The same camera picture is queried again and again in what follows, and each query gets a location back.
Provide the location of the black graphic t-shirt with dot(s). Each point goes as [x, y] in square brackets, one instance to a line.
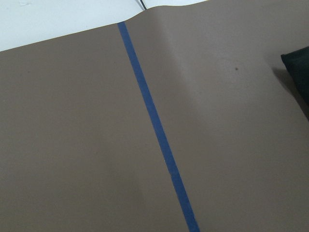
[297, 65]

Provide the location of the brown paper table cover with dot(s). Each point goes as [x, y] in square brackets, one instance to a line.
[78, 152]

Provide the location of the long blue tape strip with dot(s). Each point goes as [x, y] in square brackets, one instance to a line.
[170, 162]

